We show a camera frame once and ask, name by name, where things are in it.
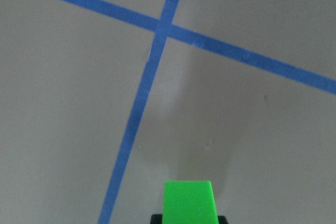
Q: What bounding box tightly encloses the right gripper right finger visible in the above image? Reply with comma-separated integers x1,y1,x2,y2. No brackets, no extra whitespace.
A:
217,216,227,224

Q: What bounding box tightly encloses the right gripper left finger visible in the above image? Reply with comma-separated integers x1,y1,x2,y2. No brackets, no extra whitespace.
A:
150,214,163,224

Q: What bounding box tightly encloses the green toy block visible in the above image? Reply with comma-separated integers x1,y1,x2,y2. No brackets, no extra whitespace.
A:
162,180,219,224

